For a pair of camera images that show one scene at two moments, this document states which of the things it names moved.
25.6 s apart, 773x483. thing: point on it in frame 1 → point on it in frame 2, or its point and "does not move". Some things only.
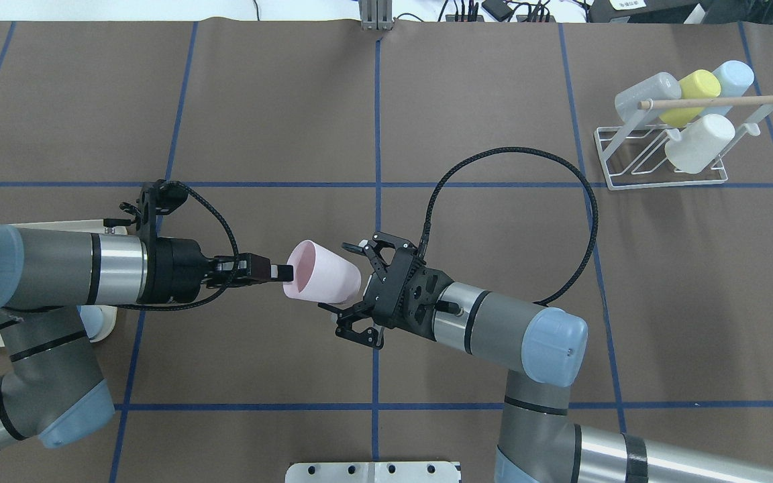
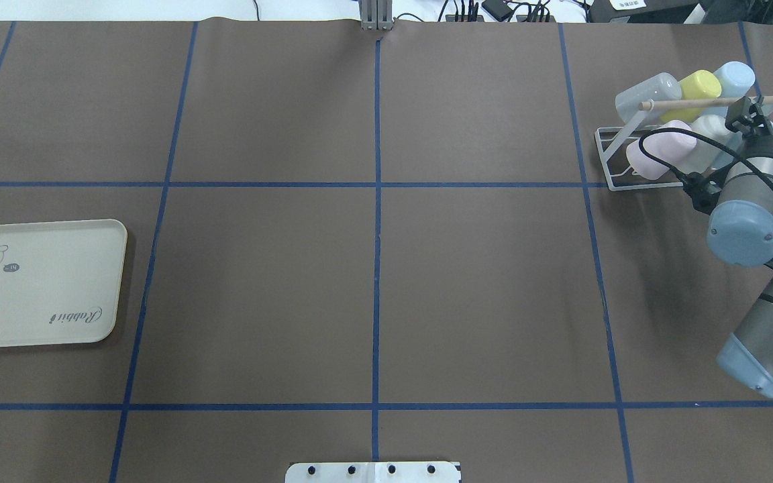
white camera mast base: [374, 472] does not move
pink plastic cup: [321, 275] → [674, 149]
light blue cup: [92, 319] → [723, 155]
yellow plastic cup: [697, 84] does not move
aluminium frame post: [376, 15] does not move
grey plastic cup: [662, 86] does not move
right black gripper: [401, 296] → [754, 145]
